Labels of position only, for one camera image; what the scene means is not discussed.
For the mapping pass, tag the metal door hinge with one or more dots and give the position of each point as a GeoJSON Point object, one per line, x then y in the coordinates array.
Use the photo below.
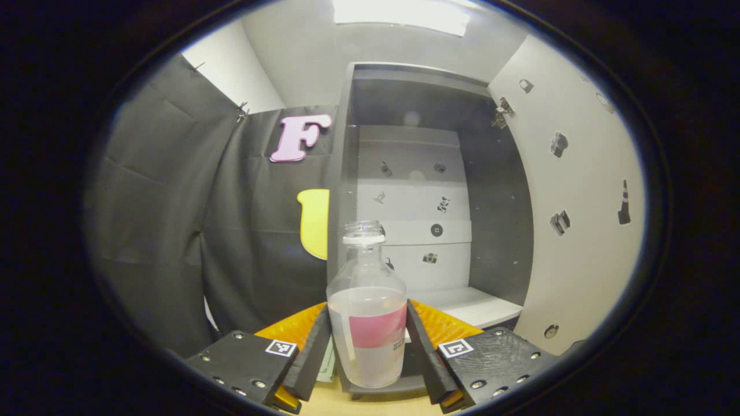
{"type": "Point", "coordinates": [503, 111]}

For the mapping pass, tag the black backdrop cloth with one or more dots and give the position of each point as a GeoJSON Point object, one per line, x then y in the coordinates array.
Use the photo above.
{"type": "Point", "coordinates": [162, 231]}

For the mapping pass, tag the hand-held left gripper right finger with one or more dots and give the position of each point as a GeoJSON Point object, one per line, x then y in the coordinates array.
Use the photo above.
{"type": "Point", "coordinates": [425, 358]}

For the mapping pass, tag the white cabinet shelf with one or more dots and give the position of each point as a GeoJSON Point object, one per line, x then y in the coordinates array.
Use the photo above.
{"type": "Point", "coordinates": [468, 306]}

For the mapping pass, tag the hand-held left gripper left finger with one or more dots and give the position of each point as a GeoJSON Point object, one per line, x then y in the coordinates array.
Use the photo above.
{"type": "Point", "coordinates": [315, 358]}

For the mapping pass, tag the dark grey cabinet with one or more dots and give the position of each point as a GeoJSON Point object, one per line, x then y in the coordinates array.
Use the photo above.
{"type": "Point", "coordinates": [497, 202]}

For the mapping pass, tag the large ceiling light panel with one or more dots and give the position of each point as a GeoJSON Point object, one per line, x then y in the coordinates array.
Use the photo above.
{"type": "Point", "coordinates": [402, 16]}

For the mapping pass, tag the clear plastic bottle pink label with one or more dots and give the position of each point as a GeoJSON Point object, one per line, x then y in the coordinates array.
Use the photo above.
{"type": "Point", "coordinates": [370, 323]}

